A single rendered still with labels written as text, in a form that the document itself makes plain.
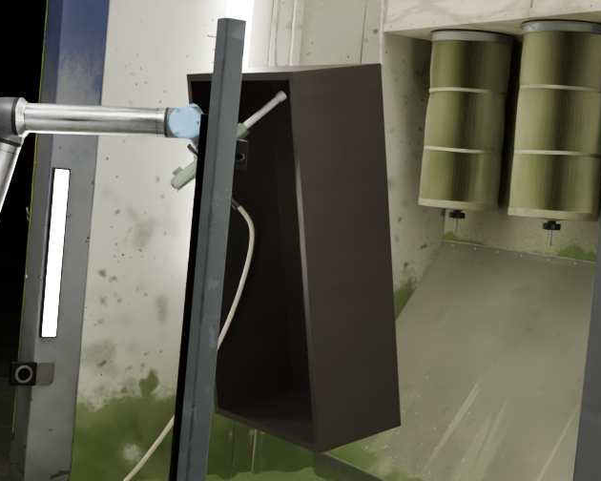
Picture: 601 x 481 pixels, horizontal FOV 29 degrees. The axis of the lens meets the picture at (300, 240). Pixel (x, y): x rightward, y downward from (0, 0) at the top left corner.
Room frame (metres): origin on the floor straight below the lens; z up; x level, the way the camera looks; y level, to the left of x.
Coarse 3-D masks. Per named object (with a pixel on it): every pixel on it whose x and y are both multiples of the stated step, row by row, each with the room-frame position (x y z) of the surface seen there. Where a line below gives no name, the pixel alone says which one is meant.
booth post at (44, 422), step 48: (96, 0) 4.34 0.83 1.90; (48, 48) 4.37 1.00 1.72; (96, 48) 4.35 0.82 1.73; (48, 96) 4.34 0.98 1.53; (96, 96) 4.36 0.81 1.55; (48, 144) 4.30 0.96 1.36; (96, 144) 4.37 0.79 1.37; (48, 192) 4.27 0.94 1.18; (48, 432) 4.31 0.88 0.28; (48, 480) 4.32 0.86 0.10
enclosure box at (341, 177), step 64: (256, 128) 4.15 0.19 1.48; (320, 128) 3.56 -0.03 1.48; (256, 192) 4.16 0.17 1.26; (320, 192) 3.57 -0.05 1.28; (384, 192) 3.74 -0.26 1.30; (256, 256) 4.18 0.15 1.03; (320, 256) 3.59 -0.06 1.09; (384, 256) 3.76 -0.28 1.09; (256, 320) 4.20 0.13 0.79; (320, 320) 3.61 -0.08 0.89; (384, 320) 3.77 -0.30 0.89; (256, 384) 4.21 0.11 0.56; (320, 384) 3.62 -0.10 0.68; (384, 384) 3.79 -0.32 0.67; (320, 448) 3.64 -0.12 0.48
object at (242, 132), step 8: (280, 96) 3.90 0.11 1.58; (272, 104) 3.90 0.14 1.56; (264, 112) 3.89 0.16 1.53; (248, 120) 3.88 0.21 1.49; (256, 120) 3.89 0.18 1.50; (240, 128) 3.86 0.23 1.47; (240, 136) 3.85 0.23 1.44; (184, 168) 3.82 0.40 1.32; (192, 168) 3.81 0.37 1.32; (176, 176) 3.81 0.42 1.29; (184, 176) 3.81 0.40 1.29; (192, 176) 3.81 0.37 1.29; (176, 184) 3.80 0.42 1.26; (184, 184) 3.80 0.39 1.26; (232, 192) 3.83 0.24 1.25; (232, 200) 3.82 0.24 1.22
